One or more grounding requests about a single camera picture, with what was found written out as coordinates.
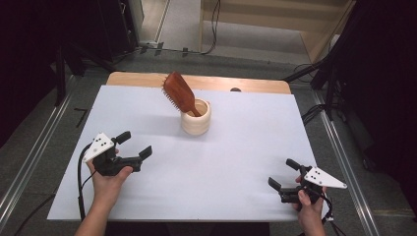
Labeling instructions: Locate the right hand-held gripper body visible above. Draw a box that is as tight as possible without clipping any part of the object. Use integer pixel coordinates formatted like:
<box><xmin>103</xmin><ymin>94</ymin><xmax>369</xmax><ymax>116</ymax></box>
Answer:
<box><xmin>279</xmin><ymin>164</ymin><xmax>348</xmax><ymax>205</ymax></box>

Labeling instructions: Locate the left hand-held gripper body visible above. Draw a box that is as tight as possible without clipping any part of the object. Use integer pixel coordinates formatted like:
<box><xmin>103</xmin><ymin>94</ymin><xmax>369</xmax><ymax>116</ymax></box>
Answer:
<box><xmin>82</xmin><ymin>132</ymin><xmax>143</xmax><ymax>177</ymax></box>

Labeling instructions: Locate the cream ringed holder cup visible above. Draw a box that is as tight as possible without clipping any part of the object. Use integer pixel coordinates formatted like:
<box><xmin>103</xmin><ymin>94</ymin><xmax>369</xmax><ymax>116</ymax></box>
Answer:
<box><xmin>180</xmin><ymin>98</ymin><xmax>212</xmax><ymax>137</ymax></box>

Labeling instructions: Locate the wooden hairbrush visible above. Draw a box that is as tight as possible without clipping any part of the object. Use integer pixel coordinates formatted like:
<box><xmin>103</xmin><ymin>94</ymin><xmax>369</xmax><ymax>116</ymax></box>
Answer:
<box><xmin>161</xmin><ymin>71</ymin><xmax>203</xmax><ymax>118</ymax></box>

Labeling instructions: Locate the person's left hand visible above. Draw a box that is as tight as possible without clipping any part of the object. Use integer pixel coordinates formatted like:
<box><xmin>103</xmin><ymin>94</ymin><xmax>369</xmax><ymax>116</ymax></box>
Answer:
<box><xmin>86</xmin><ymin>148</ymin><xmax>135</xmax><ymax>207</ymax></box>

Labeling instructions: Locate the person's right hand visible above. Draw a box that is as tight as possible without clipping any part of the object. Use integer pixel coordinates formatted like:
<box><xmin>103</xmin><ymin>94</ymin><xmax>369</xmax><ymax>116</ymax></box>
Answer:
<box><xmin>291</xmin><ymin>176</ymin><xmax>328</xmax><ymax>228</ymax></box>

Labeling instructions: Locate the wooden table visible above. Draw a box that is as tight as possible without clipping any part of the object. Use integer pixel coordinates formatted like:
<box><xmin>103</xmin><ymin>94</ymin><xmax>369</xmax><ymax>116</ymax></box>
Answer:
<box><xmin>106</xmin><ymin>71</ymin><xmax>292</xmax><ymax>95</ymax></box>

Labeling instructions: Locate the white table mat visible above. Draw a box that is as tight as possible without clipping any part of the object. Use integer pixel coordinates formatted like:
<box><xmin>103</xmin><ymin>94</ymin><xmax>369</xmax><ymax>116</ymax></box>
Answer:
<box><xmin>46</xmin><ymin>85</ymin><xmax>328</xmax><ymax>222</ymax></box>

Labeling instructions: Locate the black metal stand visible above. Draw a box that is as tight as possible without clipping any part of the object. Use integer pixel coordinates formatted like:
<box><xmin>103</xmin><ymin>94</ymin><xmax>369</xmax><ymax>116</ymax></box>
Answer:
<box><xmin>283</xmin><ymin>48</ymin><xmax>343</xmax><ymax>122</ymax></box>
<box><xmin>53</xmin><ymin>40</ymin><xmax>116</xmax><ymax>106</ymax></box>

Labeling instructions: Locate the light wooden cabinet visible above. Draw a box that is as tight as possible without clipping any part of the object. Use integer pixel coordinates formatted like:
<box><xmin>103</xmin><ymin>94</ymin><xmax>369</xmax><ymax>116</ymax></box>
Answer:
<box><xmin>200</xmin><ymin>0</ymin><xmax>357</xmax><ymax>64</ymax></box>

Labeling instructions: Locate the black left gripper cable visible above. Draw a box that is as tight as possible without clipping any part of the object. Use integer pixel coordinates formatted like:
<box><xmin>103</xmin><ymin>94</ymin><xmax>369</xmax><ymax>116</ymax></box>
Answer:
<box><xmin>77</xmin><ymin>143</ymin><xmax>96</xmax><ymax>221</ymax></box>

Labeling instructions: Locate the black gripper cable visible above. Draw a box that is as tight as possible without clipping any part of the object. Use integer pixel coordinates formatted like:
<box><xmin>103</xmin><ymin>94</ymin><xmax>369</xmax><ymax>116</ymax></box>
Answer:
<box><xmin>77</xmin><ymin>143</ymin><xmax>96</xmax><ymax>221</ymax></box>
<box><xmin>319</xmin><ymin>192</ymin><xmax>347</xmax><ymax>236</ymax></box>

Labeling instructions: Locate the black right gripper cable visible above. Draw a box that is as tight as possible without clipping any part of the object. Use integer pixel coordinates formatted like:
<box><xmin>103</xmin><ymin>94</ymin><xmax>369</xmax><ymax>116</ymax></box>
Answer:
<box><xmin>319</xmin><ymin>192</ymin><xmax>347</xmax><ymax>236</ymax></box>

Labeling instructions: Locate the metal floor rail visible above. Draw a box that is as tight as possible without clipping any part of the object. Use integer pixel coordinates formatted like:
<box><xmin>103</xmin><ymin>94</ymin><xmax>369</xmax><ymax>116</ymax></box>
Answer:
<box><xmin>0</xmin><ymin>93</ymin><xmax>74</xmax><ymax>228</ymax></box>
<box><xmin>312</xmin><ymin>90</ymin><xmax>382</xmax><ymax>236</ymax></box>

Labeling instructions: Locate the black floor cable bundle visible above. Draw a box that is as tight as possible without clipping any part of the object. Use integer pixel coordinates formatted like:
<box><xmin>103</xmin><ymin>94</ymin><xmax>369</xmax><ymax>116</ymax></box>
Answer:
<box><xmin>300</xmin><ymin>103</ymin><xmax>329</xmax><ymax>126</ymax></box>

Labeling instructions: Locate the black hanging cable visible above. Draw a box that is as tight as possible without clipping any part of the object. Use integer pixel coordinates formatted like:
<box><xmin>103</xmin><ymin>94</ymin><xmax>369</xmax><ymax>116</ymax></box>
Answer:
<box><xmin>200</xmin><ymin>0</ymin><xmax>221</xmax><ymax>56</ymax></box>

